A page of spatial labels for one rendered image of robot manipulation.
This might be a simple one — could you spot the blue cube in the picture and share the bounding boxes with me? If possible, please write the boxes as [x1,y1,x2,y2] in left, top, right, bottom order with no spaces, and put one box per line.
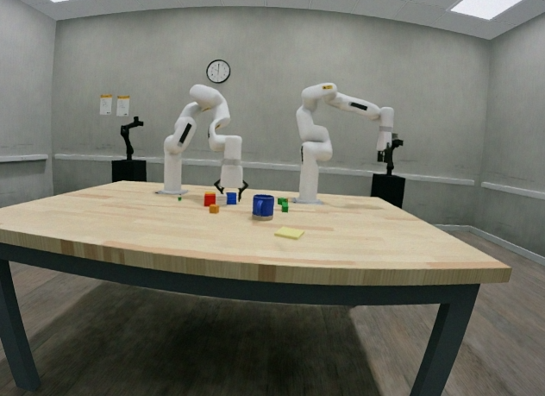
[226,192,237,204]

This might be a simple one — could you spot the pale yellow square tile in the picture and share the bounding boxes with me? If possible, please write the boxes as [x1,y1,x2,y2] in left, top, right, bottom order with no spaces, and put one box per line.
[274,226,305,240]

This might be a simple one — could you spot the red cube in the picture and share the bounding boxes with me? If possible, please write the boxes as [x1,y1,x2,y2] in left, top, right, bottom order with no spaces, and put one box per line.
[204,193,216,207]

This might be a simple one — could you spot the dark blue mug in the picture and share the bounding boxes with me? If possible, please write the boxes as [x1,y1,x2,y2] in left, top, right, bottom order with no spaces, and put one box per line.
[252,194,274,221]

